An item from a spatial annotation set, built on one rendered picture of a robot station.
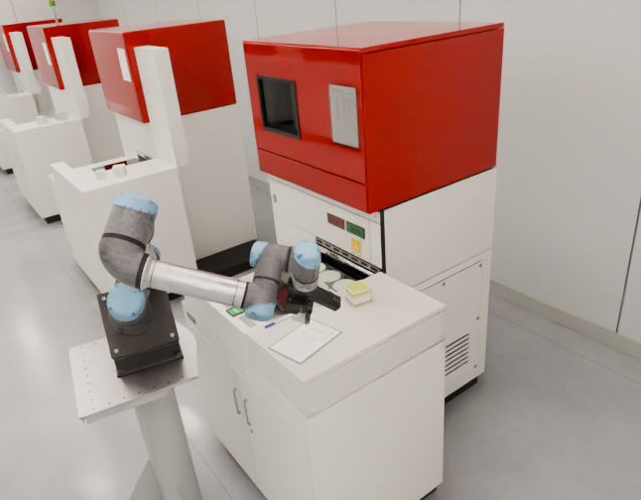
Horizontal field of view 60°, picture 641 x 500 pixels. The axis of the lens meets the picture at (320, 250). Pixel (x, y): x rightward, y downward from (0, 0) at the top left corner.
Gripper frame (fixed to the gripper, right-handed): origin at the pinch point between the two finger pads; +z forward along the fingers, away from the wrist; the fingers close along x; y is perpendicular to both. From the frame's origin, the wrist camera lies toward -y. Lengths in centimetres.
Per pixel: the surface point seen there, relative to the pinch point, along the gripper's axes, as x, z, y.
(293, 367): 14.5, 4.2, 2.8
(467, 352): -54, 91, -80
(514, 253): -145, 111, -121
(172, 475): 27, 84, 48
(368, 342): 1.9, 4.7, -20.1
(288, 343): 3.5, 8.9, 5.8
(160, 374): 9, 32, 50
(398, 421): 11, 41, -36
